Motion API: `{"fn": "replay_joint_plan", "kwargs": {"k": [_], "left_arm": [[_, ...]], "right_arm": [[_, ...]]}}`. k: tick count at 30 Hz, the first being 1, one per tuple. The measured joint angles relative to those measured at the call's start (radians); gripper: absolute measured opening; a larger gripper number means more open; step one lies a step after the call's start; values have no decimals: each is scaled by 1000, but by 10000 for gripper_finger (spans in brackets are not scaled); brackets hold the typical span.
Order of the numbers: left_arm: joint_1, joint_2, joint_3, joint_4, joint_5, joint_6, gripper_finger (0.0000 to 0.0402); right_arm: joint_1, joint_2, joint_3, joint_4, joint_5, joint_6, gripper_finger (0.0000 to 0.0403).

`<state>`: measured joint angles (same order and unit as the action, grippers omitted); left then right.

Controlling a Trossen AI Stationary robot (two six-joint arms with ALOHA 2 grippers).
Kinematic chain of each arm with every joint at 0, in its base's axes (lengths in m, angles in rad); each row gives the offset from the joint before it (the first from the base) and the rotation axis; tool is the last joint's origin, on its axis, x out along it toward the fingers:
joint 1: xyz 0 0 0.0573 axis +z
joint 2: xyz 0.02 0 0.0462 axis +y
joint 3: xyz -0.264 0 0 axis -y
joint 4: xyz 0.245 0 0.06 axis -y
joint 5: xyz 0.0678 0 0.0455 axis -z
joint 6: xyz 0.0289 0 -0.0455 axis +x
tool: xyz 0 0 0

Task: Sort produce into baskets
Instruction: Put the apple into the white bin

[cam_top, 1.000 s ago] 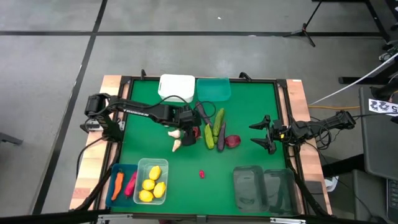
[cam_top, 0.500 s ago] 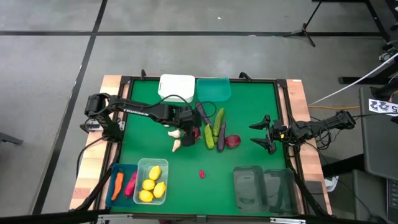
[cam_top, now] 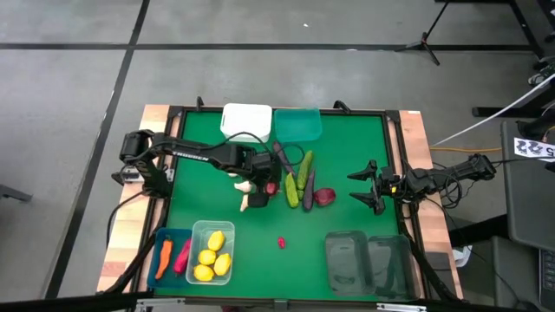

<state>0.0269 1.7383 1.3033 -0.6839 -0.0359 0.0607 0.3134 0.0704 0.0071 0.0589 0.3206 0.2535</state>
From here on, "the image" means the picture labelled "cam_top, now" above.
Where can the clear plastic bin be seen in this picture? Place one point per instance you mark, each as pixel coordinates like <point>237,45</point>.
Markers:
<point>197,234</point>

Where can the green table mat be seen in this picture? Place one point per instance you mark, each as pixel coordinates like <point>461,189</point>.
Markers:
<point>204,195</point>

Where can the black table clamp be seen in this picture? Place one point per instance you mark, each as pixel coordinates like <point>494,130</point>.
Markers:
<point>200,104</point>
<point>342,106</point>

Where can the grey furniture leg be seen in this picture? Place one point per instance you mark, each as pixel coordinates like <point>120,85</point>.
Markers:
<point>15,193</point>

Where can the green cucumber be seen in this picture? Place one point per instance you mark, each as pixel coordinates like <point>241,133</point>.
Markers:
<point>304,170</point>
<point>291,190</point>

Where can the blue plastic basket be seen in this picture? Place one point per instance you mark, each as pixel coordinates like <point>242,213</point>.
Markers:
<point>169,284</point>

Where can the black tripod stand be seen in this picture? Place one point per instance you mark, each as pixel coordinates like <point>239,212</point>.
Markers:
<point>423,42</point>

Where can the white plastic basket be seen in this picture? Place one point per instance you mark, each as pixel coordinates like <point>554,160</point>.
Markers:
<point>245,119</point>

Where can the black keyboard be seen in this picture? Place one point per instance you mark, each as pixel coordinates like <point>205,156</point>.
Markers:
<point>548,277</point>

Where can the dark translucent plastic bin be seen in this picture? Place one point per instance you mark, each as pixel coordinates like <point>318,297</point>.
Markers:
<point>394,268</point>
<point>349,260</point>

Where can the dark grey desk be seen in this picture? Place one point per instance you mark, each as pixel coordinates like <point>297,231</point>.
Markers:
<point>529,199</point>

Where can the dark red apple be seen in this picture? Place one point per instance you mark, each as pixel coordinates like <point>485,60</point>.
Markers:
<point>325,197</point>

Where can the numbered paper label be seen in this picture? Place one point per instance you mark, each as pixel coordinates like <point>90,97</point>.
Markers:
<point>531,148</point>

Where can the small green vegetable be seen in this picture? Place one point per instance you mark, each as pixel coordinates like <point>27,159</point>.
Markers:
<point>300,195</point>

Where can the orange carrot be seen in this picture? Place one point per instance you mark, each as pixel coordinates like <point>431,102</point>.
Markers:
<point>165,258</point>

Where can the thin purple eggplant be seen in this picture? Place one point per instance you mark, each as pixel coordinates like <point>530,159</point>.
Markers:
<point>282,158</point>

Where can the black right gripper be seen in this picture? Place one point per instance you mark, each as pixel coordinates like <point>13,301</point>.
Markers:
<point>390,184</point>

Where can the large red yellow apple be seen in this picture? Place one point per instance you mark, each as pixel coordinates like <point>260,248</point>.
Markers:
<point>272,189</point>

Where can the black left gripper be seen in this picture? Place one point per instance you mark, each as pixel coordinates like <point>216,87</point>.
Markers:
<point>260,164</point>

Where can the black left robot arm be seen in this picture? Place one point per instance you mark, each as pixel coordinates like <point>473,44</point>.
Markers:
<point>195,154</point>

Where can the small red pepper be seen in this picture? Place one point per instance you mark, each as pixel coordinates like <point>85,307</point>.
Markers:
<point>281,242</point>

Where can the long purple eggplant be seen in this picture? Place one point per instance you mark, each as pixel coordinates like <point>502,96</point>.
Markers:
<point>308,195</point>

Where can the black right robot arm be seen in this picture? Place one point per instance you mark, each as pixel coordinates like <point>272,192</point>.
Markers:
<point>455,173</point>

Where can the long red pepper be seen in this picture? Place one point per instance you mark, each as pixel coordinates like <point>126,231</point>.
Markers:
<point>182,260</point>

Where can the teal plastic basket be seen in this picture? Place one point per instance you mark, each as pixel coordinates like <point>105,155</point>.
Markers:
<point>299,125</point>

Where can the black table frame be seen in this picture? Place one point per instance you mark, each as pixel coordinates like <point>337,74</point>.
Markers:
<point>355,112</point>

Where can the small white garlic bulb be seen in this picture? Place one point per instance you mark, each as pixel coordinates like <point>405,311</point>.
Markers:
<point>233,175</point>

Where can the black desk leg frame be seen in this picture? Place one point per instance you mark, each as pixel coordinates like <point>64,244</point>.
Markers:
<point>528,30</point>

